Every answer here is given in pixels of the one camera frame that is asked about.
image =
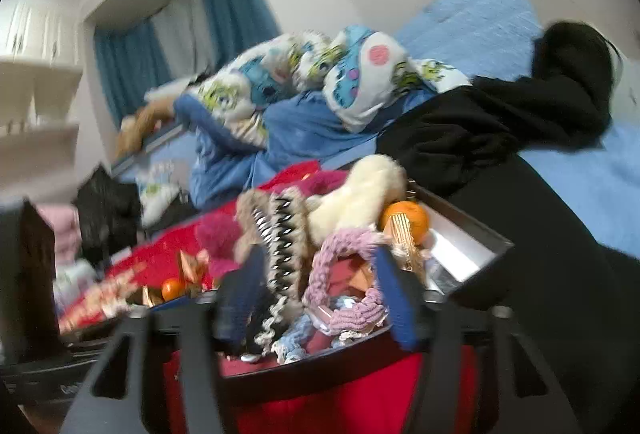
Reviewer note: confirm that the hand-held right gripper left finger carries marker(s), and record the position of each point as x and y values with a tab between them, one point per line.
241	296

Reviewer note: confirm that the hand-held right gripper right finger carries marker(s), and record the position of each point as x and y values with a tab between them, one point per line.
396	301

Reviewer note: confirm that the black storage box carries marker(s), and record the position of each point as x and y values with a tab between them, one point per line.
465	250

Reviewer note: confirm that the black scrunchie cream trim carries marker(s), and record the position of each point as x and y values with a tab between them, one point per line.
267	329

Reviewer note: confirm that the white printed cushion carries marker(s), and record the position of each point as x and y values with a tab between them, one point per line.
75	281

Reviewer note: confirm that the copper foil ornament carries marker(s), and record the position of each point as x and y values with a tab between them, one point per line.
194	266

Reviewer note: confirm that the magenta fluffy scrunchie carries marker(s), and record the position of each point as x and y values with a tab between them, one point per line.
217	239

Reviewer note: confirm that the gold hair clip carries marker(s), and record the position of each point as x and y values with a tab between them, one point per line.
403	239

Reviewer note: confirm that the black zigzag hair clip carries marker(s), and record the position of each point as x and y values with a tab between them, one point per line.
282	249

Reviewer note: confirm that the pink quilt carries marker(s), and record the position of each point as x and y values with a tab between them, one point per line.
60	224

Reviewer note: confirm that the light blue crochet scrunchie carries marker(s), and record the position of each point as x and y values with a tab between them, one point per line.
290	344

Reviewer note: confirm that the orange fruit on blanket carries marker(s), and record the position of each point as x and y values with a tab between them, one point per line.
173	289

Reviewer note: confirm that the beige fluffy hair claw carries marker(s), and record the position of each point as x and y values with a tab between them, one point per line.
245	214

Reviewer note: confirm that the lavender crochet scrunchie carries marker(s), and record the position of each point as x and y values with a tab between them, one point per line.
325	259

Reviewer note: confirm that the red printed blanket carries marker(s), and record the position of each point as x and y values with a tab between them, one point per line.
170	239

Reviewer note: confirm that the dark cloth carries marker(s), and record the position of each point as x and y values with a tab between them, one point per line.
175	214

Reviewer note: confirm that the black plastic bag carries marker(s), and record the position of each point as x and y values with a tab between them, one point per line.
105	204

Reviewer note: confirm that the cream fluffy scrunchie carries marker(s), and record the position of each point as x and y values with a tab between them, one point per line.
360	199

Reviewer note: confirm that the green monster print pillow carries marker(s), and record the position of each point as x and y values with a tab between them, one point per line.
157	194

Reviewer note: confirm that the dark pink fluffy scrunchie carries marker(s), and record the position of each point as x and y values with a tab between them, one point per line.
320	181

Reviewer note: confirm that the brown plush toy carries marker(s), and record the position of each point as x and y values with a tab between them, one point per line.
142	124

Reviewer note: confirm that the white shelf unit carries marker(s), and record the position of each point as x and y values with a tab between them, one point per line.
35	84

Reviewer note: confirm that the black hooded garment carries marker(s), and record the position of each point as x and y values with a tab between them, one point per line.
500	124

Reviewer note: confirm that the blue curtain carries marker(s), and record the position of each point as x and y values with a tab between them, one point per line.
125	74
240	14

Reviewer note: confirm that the cartoon printed quilt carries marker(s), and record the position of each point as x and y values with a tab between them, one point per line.
360	74

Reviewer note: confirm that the white sheer curtain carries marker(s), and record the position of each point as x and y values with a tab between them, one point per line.
182	34

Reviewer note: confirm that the light blue blanket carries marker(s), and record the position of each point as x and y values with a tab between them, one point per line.
475	14

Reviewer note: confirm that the grey bed rail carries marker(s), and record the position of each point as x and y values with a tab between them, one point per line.
150	144

